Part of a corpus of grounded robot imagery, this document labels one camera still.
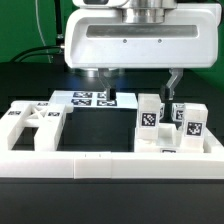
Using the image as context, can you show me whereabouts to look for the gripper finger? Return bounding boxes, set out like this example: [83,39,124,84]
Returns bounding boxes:
[98,68,116,100]
[160,68,183,101]

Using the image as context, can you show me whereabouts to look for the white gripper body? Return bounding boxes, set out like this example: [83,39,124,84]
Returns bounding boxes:
[64,3,222,69]

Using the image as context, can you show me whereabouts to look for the white chair seat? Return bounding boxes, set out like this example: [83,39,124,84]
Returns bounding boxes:
[134,123,224,155]

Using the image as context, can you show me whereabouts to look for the white tagged cube left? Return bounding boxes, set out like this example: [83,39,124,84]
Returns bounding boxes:
[160,103,165,120]

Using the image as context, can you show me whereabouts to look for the white tagged cube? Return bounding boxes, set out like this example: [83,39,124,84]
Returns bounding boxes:
[171,103,184,122]
[160,103,165,120]

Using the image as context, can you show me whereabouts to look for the white tagged cube right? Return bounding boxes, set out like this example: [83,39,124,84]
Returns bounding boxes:
[171,103,184,122]

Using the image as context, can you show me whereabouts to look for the black vertical pole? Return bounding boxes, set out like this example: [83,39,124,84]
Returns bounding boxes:
[54,0,64,45]

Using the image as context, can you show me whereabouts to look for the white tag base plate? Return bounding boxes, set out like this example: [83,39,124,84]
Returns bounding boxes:
[49,90,137,109]

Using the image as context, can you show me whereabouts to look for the white chair back frame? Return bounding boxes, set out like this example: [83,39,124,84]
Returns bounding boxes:
[0,101,73,152]

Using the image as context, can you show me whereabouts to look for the black cable bundle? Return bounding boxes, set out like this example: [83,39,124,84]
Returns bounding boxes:
[9,43,68,64]

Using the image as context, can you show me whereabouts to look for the thin white cable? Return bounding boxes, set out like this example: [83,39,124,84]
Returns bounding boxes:
[34,0,54,64]

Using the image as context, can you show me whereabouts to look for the white U-shaped fence frame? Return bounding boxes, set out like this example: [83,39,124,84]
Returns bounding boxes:
[0,128,224,179]

